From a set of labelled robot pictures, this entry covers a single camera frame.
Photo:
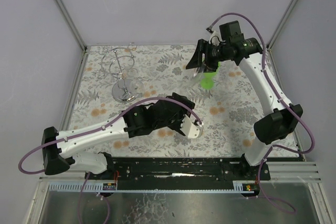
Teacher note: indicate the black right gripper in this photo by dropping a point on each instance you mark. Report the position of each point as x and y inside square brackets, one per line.
[203, 54]

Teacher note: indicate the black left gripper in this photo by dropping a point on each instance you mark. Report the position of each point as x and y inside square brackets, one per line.
[176, 112]

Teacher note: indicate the green plastic wine glass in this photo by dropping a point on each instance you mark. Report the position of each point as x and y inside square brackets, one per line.
[206, 81]

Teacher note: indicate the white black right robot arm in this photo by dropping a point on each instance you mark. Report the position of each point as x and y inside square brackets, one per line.
[279, 113]

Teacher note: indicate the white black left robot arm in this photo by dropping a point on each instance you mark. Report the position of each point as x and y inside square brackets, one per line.
[65, 150]

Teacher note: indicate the chrome wine glass rack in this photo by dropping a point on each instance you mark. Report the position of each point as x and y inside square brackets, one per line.
[117, 63]

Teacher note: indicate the floral patterned table mat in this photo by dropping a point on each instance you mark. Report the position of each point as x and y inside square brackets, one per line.
[228, 110]

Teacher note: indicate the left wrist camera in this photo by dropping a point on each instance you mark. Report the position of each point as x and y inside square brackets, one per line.
[191, 129]

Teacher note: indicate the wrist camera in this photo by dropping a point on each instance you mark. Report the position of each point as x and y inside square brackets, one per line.
[191, 129]
[215, 37]

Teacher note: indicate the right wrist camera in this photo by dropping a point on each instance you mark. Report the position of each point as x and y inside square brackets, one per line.
[215, 37]

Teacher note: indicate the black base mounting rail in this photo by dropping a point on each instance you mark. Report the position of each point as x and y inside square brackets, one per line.
[112, 160]

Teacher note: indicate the white slotted cable duct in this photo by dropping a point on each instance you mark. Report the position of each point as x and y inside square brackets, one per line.
[154, 186]

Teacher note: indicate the aluminium frame right post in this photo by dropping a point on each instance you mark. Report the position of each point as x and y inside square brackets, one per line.
[285, 17]

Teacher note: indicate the aluminium frame post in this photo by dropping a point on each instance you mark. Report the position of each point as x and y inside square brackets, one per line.
[285, 17]
[71, 25]

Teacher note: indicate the aluminium front frame rail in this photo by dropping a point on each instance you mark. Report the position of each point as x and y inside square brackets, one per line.
[217, 169]

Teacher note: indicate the aluminium frame left post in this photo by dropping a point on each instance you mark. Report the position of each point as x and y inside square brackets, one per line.
[71, 25]

